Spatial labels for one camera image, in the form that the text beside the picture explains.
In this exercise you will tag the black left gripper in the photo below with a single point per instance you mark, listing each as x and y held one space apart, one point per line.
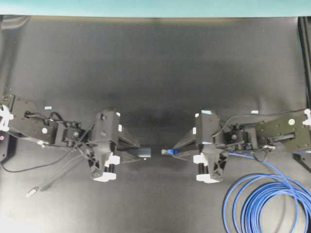
103 139

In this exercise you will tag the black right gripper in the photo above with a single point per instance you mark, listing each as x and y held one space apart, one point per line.
210 156

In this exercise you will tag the grey USB hub with cable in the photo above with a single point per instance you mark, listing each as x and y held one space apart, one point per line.
102 170

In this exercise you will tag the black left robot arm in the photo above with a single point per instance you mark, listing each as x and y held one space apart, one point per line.
19 116

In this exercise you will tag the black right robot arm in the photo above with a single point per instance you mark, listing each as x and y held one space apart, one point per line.
292 129

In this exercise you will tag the black table mat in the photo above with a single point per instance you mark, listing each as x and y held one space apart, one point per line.
158 73

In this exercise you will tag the black right arm base bracket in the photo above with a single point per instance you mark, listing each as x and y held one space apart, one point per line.
304 159

